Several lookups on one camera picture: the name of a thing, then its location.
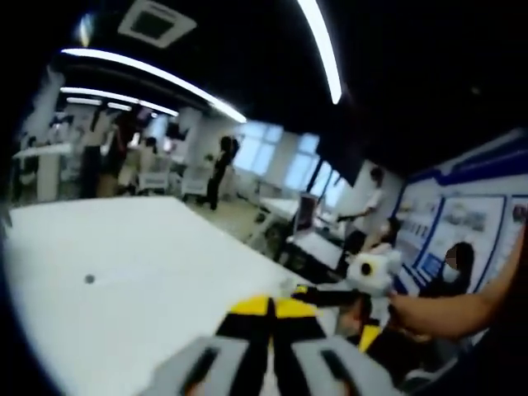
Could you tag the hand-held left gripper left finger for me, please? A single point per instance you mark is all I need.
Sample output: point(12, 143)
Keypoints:
point(222, 359)

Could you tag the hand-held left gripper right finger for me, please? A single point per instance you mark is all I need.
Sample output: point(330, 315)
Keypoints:
point(313, 363)

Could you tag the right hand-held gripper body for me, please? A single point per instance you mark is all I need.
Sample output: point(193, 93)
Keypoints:
point(373, 272)

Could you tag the small dark table spot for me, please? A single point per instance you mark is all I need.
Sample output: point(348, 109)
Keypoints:
point(90, 279)

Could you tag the curved ceiling light strip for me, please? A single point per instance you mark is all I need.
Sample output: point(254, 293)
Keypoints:
point(326, 49)

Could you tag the long ceiling light strip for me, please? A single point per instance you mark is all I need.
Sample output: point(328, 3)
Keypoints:
point(165, 78)

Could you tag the short ceiling light strip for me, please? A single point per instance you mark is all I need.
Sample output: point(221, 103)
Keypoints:
point(119, 98)

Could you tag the square ceiling air vent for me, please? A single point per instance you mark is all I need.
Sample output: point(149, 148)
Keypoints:
point(154, 20)

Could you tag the blue framed wall poster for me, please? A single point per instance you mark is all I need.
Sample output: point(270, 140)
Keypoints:
point(462, 222)

